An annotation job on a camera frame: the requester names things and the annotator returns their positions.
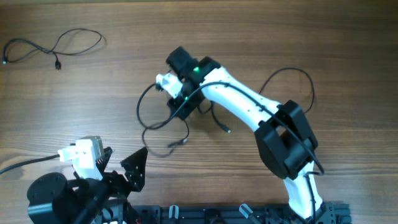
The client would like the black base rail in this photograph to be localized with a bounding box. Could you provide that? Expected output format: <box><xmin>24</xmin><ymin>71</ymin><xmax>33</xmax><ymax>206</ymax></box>
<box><xmin>133</xmin><ymin>203</ymin><xmax>353</xmax><ymax>224</ymax></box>

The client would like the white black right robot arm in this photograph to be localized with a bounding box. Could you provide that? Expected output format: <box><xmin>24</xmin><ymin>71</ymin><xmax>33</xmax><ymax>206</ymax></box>
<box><xmin>156</xmin><ymin>47</ymin><xmax>324</xmax><ymax>223</ymax></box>

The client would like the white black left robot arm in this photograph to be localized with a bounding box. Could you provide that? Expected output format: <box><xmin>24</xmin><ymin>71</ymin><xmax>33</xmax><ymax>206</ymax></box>
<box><xmin>27</xmin><ymin>147</ymin><xmax>148</xmax><ymax>223</ymax></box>

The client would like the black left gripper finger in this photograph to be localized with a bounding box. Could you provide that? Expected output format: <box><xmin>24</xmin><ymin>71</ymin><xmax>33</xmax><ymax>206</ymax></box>
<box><xmin>98</xmin><ymin>147</ymin><xmax>113</xmax><ymax>168</ymax></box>
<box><xmin>121</xmin><ymin>147</ymin><xmax>148</xmax><ymax>192</ymax></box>

